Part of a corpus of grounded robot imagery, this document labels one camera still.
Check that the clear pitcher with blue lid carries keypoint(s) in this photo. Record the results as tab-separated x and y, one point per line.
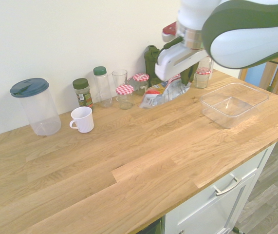
40	107

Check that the tall clear bottle green lid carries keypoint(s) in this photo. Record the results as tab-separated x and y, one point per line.
102	87

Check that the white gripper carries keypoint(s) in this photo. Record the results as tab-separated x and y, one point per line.
171	59

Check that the small jar red gingham lid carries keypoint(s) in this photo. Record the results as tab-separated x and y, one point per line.
124	96

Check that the red and white object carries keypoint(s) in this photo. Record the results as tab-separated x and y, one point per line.
169	30

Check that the tall clear glass jar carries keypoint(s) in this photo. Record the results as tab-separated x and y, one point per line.
205	62

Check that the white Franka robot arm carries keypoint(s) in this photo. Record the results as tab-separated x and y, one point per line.
236	29

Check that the clear drinking glass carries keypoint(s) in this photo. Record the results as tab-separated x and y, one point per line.
119	78

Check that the white kitchen cabinet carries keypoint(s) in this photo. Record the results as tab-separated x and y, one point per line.
216	202

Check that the wide jar red gingham lid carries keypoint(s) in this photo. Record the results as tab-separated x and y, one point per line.
202	78

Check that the labelled jar red gingham lid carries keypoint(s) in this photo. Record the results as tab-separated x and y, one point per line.
141	84

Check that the white ceramic mug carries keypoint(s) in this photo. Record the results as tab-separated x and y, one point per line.
82	119

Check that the dark green bottle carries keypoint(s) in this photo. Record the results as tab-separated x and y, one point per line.
150	64

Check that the spice jar with dark lid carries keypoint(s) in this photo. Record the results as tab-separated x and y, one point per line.
83	93

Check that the clear square plastic container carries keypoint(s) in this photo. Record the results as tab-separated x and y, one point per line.
233	104

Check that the red white striped chip bag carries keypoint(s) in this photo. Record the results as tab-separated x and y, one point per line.
164	93

